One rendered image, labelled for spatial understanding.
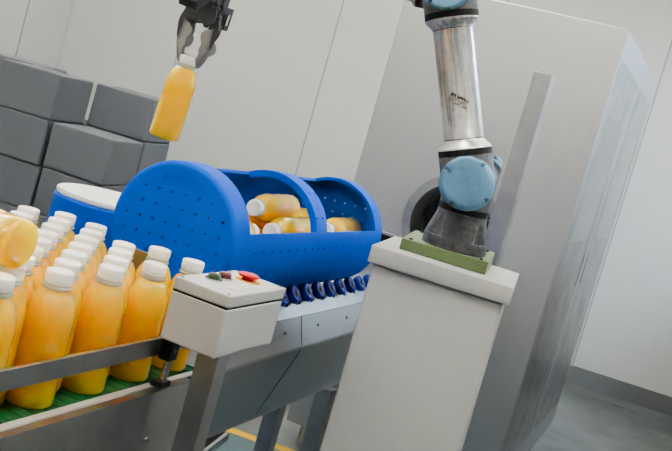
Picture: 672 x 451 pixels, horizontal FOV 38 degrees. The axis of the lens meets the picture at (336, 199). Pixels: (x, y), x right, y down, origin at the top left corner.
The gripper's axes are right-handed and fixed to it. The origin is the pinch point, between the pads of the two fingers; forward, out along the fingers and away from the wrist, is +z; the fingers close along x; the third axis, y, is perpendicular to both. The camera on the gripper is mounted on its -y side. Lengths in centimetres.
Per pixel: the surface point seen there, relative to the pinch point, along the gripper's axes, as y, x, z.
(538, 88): 112, -62, -23
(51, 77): 273, 211, 55
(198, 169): -26.5, -22.6, 17.6
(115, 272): -72, -35, 29
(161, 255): -47, -30, 30
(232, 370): -14, -39, 56
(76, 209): 9, 20, 45
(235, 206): -25.6, -32.1, 21.6
